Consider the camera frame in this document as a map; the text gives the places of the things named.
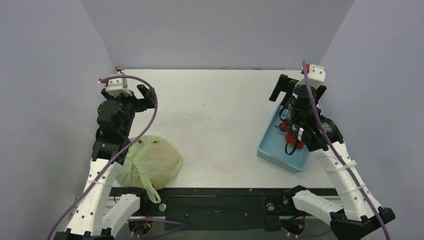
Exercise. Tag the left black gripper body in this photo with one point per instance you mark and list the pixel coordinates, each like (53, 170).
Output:
(129, 104)

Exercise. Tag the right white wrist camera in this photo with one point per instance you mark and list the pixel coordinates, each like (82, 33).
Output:
(316, 75)

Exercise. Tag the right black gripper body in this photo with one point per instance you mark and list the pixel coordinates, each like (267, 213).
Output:
(294, 85)

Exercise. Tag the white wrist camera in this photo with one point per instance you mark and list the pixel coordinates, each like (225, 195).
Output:
(316, 75)
(116, 86)

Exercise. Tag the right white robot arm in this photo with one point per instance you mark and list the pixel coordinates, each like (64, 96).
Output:
(358, 214)

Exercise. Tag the red fake grape bunch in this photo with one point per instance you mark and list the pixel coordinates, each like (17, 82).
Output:
(288, 132)

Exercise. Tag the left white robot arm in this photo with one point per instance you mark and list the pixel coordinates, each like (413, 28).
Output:
(107, 158)

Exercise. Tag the pale green plastic bag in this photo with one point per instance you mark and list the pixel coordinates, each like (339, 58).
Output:
(151, 164)

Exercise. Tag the blue plastic basket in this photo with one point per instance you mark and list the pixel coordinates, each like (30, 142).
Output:
(278, 147)

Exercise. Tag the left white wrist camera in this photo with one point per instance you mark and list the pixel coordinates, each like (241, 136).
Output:
(116, 86)

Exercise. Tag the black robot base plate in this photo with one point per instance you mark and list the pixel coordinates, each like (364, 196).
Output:
(223, 209)

